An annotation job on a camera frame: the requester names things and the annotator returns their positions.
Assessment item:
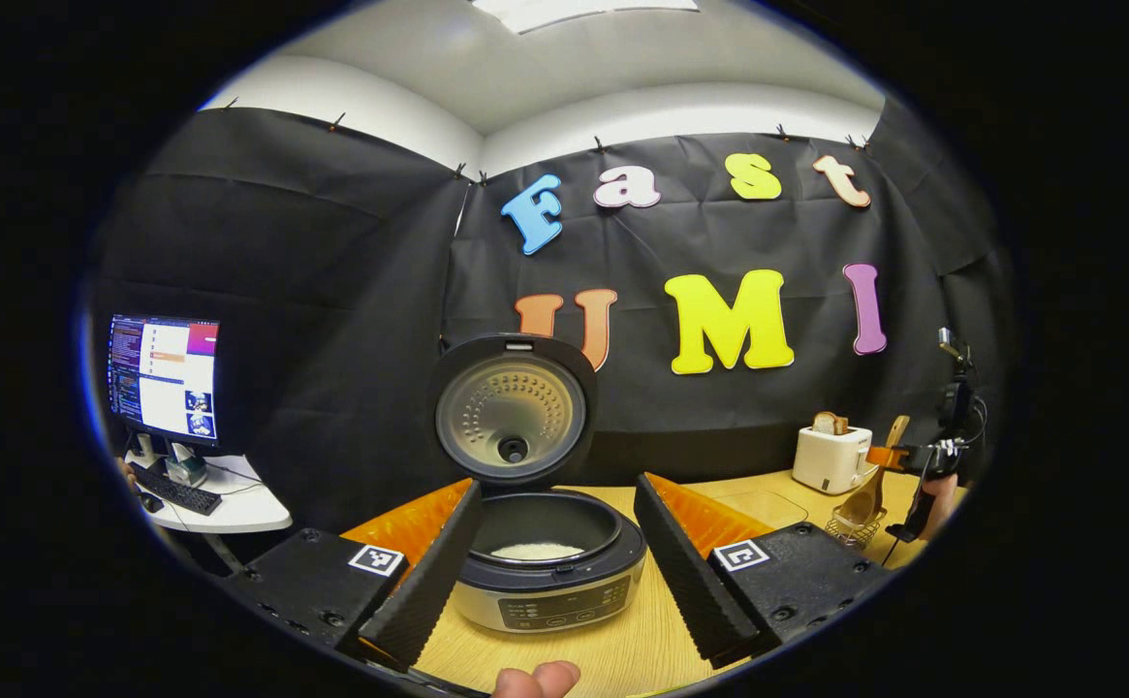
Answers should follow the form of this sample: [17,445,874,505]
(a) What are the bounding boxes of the black backdrop cloth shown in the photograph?
[89,97,1016,534]

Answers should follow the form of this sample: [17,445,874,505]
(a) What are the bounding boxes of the white toaster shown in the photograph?
[792,425,875,495]

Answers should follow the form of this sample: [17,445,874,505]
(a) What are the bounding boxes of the white side table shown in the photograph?
[123,448,294,573]

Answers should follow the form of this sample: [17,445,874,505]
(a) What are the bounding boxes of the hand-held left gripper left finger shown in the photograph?
[225,478,485,672]

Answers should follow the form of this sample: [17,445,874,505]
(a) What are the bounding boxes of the white rice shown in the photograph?
[489,541,586,563]

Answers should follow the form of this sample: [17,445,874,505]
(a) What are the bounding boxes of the clear plastic rice container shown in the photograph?
[714,490,810,532]

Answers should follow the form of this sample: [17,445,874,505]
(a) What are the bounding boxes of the computer monitor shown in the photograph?
[107,313,221,449]

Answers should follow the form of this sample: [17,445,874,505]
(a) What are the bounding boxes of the wooden spoon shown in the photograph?
[835,415,912,529]

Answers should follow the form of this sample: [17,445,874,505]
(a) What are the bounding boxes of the wire chopstick holder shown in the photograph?
[824,504,887,549]

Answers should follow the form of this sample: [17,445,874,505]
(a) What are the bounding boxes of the black keyboard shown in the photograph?
[128,460,224,517]

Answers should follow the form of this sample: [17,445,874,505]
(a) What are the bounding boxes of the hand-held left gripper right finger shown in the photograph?
[634,473,890,670]

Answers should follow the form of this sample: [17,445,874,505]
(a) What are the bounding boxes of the ceiling light panel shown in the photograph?
[472,0,701,35]

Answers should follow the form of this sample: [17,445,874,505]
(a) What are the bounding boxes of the silver black rice cooker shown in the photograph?
[428,333,648,636]

